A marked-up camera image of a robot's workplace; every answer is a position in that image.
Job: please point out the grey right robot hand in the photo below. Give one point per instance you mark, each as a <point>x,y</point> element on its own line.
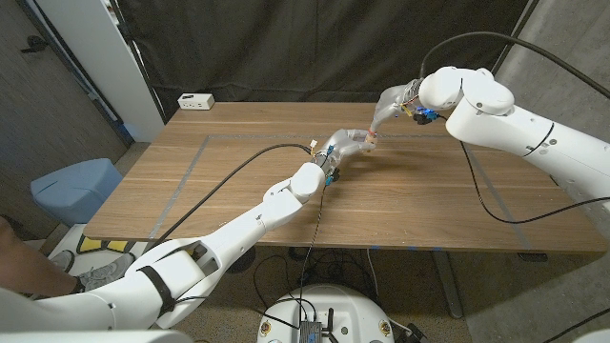
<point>393,107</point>

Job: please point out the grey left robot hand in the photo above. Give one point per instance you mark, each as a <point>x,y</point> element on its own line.
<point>340,145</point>

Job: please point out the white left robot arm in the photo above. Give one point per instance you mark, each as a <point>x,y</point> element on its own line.
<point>248,233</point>

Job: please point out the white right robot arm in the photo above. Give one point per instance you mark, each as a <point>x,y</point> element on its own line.
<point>514,124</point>

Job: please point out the black backdrop curtain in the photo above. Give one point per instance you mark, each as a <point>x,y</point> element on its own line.
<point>314,47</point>

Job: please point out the white power strip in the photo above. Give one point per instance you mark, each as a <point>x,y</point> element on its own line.
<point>195,101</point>

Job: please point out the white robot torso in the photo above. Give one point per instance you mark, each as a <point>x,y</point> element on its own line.
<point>329,309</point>

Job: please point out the grey table leg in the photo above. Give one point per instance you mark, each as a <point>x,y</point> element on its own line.
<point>448,286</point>

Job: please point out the grey electronics box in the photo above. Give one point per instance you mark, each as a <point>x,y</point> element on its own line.
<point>311,332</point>

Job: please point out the black floor device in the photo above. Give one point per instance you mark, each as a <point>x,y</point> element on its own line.
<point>415,334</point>

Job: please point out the white cabinet panel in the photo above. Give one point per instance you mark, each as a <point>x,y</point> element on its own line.
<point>109,62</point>

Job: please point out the grey black sneaker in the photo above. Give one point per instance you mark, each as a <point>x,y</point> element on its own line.
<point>62,260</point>
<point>107,272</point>

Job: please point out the blue padded stool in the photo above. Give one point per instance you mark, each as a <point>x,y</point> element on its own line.
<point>76,188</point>

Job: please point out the yellow black floor object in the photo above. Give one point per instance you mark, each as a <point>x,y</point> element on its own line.
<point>90,244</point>

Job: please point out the person's bare leg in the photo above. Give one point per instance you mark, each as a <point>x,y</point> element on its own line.
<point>28,267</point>

